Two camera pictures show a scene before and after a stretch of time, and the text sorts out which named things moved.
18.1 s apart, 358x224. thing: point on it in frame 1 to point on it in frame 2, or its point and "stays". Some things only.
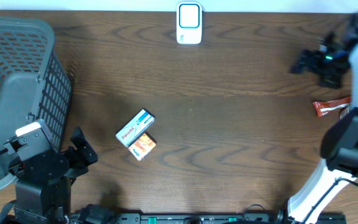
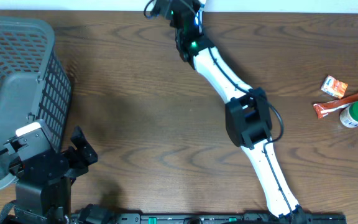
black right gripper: [331, 80] to [194, 5]
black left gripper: [71, 154] stays
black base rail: [103, 214] stays
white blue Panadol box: [135, 127] to [198, 17]
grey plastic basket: [22, 81] stays
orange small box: [142, 146] to [334, 87]
